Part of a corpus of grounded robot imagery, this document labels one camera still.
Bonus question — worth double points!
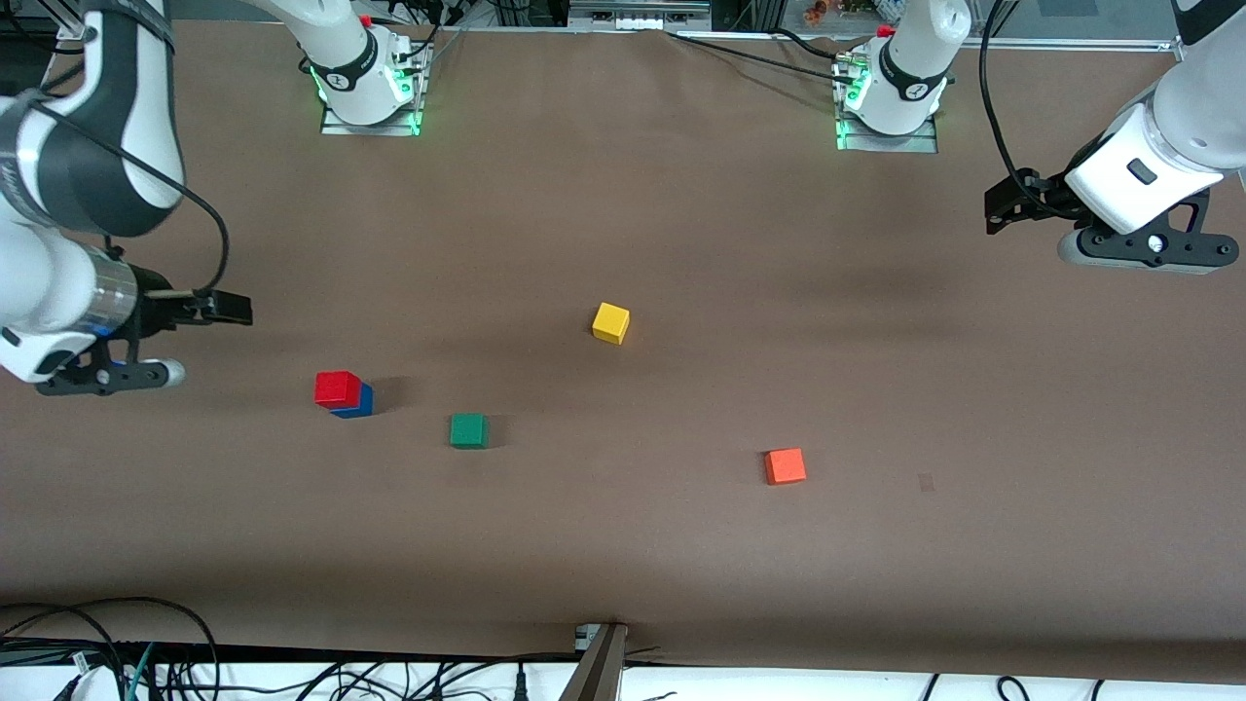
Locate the teal cable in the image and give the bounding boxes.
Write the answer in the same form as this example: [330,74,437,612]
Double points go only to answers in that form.
[125,643,157,701]

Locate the red wooden block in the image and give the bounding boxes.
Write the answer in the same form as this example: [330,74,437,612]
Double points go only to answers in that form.
[313,371,363,409]

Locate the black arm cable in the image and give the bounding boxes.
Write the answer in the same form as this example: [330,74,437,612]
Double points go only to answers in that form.
[0,92,231,298]
[979,0,1064,198]

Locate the black looped cable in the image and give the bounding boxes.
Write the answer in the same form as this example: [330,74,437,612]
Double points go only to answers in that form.
[0,597,220,701]

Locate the black cable across table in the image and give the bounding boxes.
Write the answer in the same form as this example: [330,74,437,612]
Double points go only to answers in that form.
[670,32,848,81]

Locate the black table edge strip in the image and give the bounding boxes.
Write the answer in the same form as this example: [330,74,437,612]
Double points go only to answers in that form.
[0,638,585,665]

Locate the brown table cover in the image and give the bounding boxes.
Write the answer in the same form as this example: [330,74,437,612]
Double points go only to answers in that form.
[0,18,1246,683]

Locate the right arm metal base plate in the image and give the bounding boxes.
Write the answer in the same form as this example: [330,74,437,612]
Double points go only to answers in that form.
[321,44,431,137]

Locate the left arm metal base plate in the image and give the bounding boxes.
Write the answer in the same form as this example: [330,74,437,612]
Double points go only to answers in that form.
[835,54,940,154]

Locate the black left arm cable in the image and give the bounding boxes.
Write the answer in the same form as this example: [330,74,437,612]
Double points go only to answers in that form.
[979,0,1064,198]

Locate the aluminium profile bar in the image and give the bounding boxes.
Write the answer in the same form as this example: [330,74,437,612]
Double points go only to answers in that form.
[560,623,629,701]

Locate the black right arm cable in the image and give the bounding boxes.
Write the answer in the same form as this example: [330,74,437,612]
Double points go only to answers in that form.
[0,92,231,298]

